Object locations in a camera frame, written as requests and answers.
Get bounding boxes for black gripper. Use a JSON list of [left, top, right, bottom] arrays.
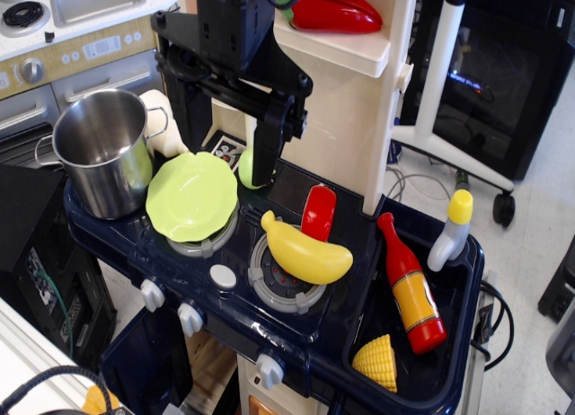
[[150, 11, 313, 186]]

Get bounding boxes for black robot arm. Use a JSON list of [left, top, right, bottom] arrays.
[[151, 0, 313, 186]]

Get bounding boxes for stainless steel pot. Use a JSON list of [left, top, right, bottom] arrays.
[[34, 89, 155, 220]]

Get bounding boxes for green toy ball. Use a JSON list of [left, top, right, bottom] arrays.
[[238, 147, 264, 190]]

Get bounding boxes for green plastic plate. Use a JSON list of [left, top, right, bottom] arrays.
[[146, 152, 237, 243]]

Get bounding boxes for cream toy kitchen tower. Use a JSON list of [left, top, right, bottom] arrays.
[[175, 0, 421, 217]]

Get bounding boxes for grey left stove burner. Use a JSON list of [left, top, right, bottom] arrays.
[[167, 207, 239, 259]]

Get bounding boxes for grey stove burner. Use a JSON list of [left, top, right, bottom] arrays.
[[248, 235, 327, 315], [167, 207, 239, 259]]

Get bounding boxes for red toy chili pepper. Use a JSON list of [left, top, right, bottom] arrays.
[[282, 0, 384, 34]]

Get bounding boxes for grey round stove button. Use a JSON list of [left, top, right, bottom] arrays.
[[209, 264, 237, 290]]

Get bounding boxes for yellow toy banana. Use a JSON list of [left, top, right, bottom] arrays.
[[261, 210, 354, 285]]

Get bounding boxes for navy toy kitchen stove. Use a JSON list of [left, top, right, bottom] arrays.
[[62, 129, 486, 415]]

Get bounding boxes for grey right stove burner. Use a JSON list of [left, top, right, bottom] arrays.
[[248, 235, 327, 315]]

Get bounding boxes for white wooden toy kitchen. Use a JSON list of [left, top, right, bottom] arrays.
[[1, 0, 179, 167]]

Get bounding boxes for grey left stove knob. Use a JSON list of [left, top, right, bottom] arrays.
[[140, 279, 165, 313]]

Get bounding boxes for grey stove knob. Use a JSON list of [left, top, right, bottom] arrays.
[[255, 353, 284, 390], [140, 279, 165, 313], [177, 303, 206, 338]]

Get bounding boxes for white wheeled stand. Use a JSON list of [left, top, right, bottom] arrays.
[[392, 0, 516, 228]]

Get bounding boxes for grey middle stove knob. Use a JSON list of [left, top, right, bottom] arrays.
[[177, 303, 206, 338]]

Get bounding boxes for grey toy faucet yellow top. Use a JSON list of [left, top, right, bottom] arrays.
[[427, 189, 473, 272]]

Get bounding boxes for grey right stove knob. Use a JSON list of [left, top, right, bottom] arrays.
[[255, 353, 284, 390]]

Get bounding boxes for yellow toy corn piece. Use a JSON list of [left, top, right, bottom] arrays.
[[351, 334, 398, 393]]

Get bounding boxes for black computer case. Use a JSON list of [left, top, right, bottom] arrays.
[[399, 0, 575, 181]]

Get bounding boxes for red toy ketchup bottle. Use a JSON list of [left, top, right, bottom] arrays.
[[376, 212, 447, 355]]

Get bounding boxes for navy toy sink basin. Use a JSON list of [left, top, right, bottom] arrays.
[[343, 212, 483, 414]]

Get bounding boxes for black box with cables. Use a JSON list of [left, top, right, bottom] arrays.
[[1, 164, 117, 371]]

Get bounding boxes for black braided cable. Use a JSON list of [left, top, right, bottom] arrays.
[[0, 365, 113, 415]]

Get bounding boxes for black power cable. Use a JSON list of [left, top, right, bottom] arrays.
[[471, 279, 516, 372]]

